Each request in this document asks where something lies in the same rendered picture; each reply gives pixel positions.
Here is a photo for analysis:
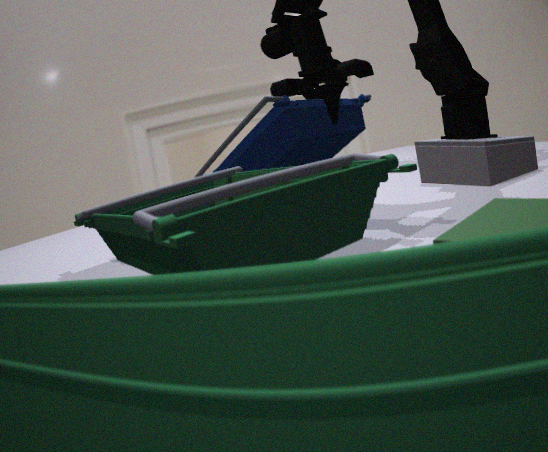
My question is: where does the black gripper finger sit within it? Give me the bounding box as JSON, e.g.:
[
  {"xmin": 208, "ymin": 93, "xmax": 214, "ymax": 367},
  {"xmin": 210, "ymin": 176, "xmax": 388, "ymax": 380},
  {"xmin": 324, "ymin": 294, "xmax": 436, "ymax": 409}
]
[
  {"xmin": 319, "ymin": 82, "xmax": 349, "ymax": 125},
  {"xmin": 296, "ymin": 89, "xmax": 323, "ymax": 100}
]

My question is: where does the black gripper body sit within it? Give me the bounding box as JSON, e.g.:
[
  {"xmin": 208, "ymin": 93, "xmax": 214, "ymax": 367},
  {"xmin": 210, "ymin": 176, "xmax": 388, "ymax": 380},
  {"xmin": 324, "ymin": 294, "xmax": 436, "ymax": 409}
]
[{"xmin": 270, "ymin": 39, "xmax": 374, "ymax": 97}]

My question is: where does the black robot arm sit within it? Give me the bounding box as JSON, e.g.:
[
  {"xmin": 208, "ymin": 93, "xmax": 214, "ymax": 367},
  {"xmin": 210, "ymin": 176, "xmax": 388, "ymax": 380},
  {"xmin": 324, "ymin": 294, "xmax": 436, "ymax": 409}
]
[{"xmin": 261, "ymin": 0, "xmax": 498, "ymax": 140}]

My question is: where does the green box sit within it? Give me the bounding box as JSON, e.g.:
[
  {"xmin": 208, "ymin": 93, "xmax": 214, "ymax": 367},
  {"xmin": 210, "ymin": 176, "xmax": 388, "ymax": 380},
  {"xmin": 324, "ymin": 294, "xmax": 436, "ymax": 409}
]
[{"xmin": 433, "ymin": 198, "xmax": 548, "ymax": 244}]

